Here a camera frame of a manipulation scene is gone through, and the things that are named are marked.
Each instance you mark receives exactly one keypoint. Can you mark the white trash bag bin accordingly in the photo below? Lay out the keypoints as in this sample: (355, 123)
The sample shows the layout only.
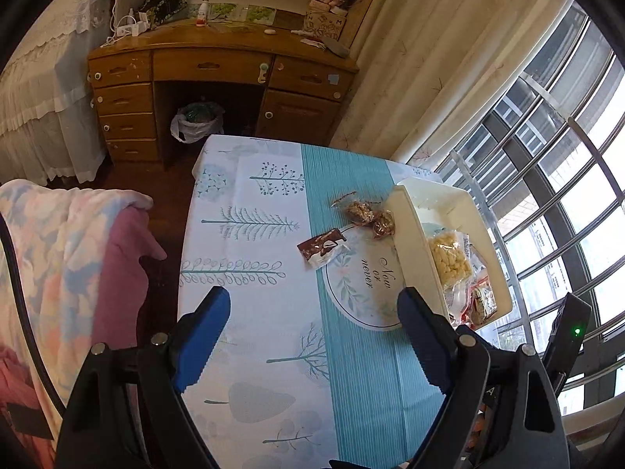
(195, 124)

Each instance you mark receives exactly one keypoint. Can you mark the small white bottle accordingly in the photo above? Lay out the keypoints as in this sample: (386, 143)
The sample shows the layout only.
(202, 14)

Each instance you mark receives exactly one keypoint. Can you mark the white power strip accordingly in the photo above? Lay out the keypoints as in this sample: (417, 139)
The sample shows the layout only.
(133, 25)

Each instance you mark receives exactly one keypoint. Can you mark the white plastic bin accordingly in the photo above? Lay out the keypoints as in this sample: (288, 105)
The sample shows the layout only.
(415, 234)

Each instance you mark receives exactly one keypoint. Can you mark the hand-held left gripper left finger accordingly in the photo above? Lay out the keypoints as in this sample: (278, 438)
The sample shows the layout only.
(202, 342)

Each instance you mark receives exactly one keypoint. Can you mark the pink blanket chair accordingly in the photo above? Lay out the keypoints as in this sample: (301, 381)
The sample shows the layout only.
(49, 264)

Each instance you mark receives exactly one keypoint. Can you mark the yellow rice cracker packet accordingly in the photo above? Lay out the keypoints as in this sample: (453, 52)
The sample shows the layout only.
(449, 261)

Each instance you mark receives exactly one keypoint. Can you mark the patterned cardboard box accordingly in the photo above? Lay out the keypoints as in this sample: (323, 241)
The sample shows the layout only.
(324, 24)

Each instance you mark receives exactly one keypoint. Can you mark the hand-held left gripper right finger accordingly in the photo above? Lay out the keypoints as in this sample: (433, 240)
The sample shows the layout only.
(422, 342)

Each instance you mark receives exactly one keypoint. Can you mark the pink red cloth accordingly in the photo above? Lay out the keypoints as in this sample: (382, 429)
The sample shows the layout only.
(22, 400)

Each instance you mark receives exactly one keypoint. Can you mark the wooden desk with drawers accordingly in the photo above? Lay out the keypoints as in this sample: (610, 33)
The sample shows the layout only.
(210, 63)

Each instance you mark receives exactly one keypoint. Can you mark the white biscuit package red ends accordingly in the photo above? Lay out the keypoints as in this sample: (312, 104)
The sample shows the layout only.
(483, 305)

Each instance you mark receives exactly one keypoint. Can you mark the white lace bed cover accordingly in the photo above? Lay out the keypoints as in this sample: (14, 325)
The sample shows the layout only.
(39, 97)

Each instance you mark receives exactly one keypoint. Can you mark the brown white snack packet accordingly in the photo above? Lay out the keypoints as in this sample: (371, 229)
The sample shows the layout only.
(320, 249)

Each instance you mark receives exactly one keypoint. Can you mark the dark floral pouch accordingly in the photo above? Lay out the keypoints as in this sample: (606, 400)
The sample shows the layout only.
(163, 5)

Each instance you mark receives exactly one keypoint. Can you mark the row of picture cards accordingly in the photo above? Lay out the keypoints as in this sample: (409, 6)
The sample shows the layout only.
(244, 13)

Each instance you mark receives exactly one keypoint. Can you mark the clear nut bar packet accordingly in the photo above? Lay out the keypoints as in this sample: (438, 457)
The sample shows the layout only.
(383, 224)
(356, 210)

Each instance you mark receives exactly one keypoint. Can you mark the cream curtain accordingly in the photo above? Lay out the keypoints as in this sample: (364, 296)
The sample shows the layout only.
(429, 49)

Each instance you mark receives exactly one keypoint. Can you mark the pink chair cushion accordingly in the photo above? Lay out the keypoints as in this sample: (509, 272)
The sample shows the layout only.
(122, 278)

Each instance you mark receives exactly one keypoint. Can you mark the metal window grille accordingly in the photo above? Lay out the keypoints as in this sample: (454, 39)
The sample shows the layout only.
(561, 180)

